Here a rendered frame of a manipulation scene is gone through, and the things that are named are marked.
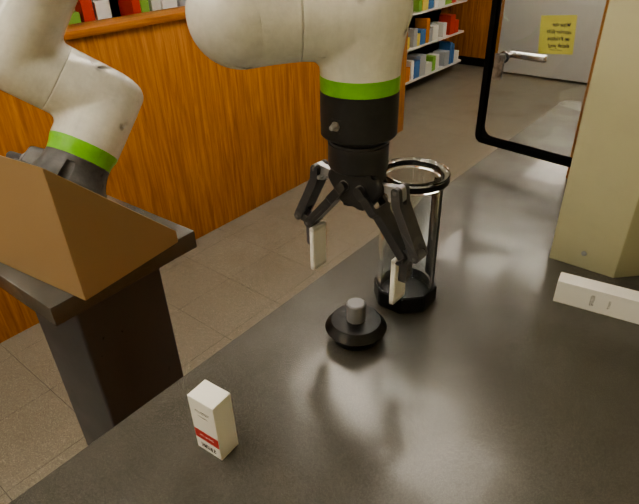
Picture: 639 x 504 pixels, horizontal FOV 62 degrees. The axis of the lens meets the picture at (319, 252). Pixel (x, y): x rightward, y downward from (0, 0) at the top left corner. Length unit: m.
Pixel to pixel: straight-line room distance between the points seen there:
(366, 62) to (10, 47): 0.67
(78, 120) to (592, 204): 0.91
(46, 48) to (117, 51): 1.47
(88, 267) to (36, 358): 1.54
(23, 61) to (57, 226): 0.31
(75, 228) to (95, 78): 0.31
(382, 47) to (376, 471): 0.47
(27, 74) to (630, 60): 0.97
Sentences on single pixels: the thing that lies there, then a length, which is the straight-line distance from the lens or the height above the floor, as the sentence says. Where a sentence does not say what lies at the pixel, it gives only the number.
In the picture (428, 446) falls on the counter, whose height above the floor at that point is 0.94.
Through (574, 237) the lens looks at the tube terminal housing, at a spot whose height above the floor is 1.00.
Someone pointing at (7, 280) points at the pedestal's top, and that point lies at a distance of 1.13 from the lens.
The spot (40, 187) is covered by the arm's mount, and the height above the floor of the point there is 1.15.
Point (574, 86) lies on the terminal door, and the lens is 1.30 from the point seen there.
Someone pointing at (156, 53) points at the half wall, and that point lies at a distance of 2.66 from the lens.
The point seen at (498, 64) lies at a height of 1.19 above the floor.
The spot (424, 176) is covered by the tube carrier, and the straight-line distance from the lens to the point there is 0.85.
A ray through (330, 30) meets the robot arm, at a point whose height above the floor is 1.39.
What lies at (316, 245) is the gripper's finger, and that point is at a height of 1.08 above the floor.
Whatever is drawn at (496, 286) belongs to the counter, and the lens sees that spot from 0.97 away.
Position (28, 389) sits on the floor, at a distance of 2.37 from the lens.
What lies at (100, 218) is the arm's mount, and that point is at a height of 1.07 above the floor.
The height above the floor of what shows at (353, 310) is 1.00.
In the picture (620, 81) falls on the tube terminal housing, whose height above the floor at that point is 1.26.
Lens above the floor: 1.48
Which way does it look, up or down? 32 degrees down
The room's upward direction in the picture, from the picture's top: 2 degrees counter-clockwise
